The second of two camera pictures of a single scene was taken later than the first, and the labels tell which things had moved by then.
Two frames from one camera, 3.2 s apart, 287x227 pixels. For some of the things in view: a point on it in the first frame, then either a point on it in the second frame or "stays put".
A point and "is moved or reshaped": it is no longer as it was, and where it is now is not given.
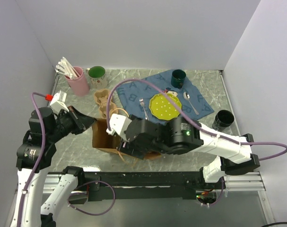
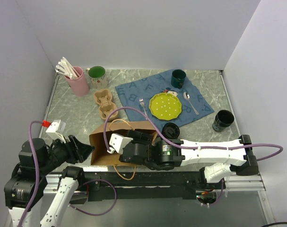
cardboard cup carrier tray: [101, 97] stays put
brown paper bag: [102, 139] is moved or reshaped
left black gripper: [84, 120] → [74, 155]
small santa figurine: [169, 91] stays put
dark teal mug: [178, 77] stays put
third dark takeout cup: [223, 119] stays put
